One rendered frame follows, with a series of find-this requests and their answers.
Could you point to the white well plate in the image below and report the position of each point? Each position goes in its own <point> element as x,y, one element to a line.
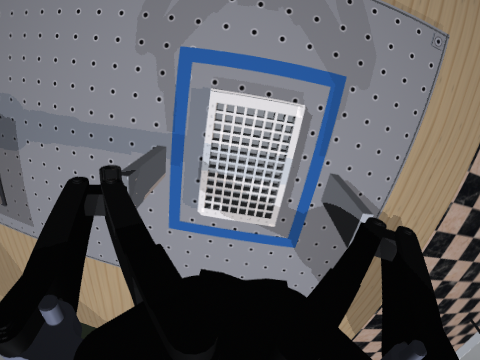
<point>239,206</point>

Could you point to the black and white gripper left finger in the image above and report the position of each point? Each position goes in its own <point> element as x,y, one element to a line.
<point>37,321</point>

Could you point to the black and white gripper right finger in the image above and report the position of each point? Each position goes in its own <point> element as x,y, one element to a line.
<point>410,316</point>

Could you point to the blue tape rectangle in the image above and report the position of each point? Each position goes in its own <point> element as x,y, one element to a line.
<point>188,55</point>

